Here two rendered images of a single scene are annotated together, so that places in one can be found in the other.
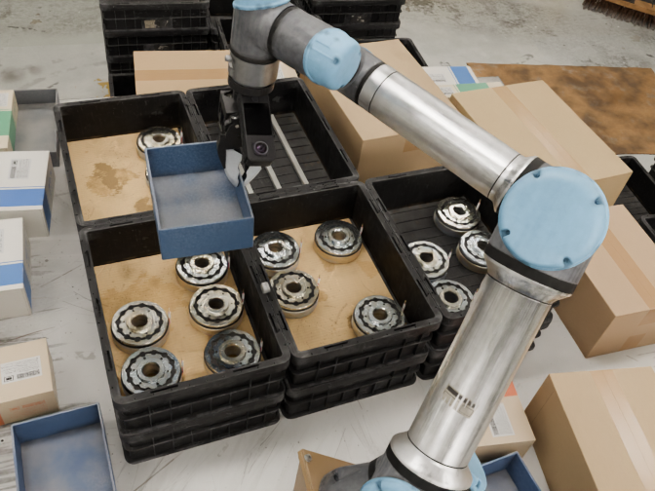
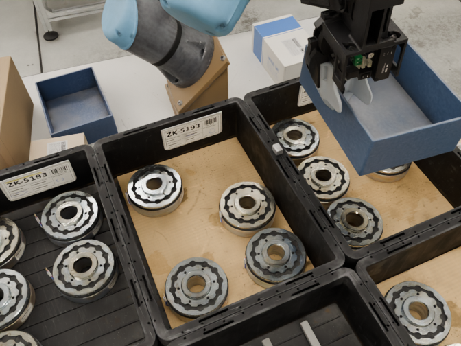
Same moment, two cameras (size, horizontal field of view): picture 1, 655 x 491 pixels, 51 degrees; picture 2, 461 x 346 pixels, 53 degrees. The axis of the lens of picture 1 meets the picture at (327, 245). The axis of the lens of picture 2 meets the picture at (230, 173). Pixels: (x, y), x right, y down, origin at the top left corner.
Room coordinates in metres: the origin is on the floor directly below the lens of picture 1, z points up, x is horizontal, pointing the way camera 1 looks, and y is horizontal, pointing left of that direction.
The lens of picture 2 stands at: (1.33, 0.07, 1.56)
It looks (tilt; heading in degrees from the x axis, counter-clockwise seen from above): 53 degrees down; 186
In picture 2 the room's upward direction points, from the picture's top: 1 degrees counter-clockwise
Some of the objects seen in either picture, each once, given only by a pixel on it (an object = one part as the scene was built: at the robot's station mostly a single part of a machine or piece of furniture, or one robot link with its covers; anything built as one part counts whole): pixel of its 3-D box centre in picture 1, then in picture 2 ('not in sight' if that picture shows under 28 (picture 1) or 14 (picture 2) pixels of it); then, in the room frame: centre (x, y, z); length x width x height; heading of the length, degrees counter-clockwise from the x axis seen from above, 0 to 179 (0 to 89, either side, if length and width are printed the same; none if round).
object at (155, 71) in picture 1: (193, 98); not in sight; (1.52, 0.43, 0.78); 0.30 x 0.22 x 0.16; 110
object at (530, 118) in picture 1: (525, 160); not in sight; (1.50, -0.48, 0.80); 0.40 x 0.30 x 0.20; 30
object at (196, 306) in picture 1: (215, 305); (322, 177); (0.79, 0.19, 0.86); 0.10 x 0.10 x 0.01
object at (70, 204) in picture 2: (450, 297); (69, 213); (0.91, -0.27, 0.86); 0.05 x 0.05 x 0.01
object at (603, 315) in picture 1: (604, 278); not in sight; (1.13, -0.65, 0.78); 0.30 x 0.22 x 0.16; 25
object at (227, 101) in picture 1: (247, 105); (359, 21); (0.89, 0.17, 1.26); 0.09 x 0.08 x 0.12; 22
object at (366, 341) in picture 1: (331, 262); (208, 200); (0.90, -0.01, 0.92); 0.40 x 0.30 x 0.02; 29
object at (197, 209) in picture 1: (198, 197); (378, 95); (0.83, 0.23, 1.10); 0.20 x 0.15 x 0.07; 24
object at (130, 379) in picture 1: (151, 371); not in sight; (0.62, 0.26, 0.86); 0.10 x 0.10 x 0.01
